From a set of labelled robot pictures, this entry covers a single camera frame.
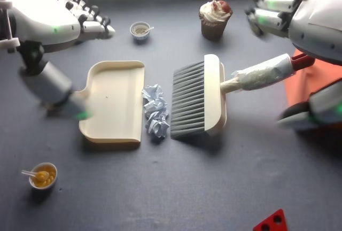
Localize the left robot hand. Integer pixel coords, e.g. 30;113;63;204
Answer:
3;0;116;121

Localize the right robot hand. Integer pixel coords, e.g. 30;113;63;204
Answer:
244;0;342;133

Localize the cream plastic dustpan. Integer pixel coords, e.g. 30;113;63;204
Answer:
71;60;145;144

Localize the cream brush with red handle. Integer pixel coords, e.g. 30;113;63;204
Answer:
170;53;316;140

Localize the white paper ball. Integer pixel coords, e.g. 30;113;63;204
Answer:
145;117;171;138
141;83;164;101
144;97;169;119

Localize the small blue-white bowl with spoon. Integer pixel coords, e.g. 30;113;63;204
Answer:
129;21;155;43

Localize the toy cupcake with red hearts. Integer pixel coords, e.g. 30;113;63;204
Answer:
198;0;234;41

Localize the small bowl of yellow food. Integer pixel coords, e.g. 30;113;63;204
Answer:
21;162;58;190

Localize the red triangle block with holes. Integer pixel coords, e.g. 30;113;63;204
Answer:
252;209;290;231

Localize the grey table cloth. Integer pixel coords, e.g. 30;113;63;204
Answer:
0;0;342;231

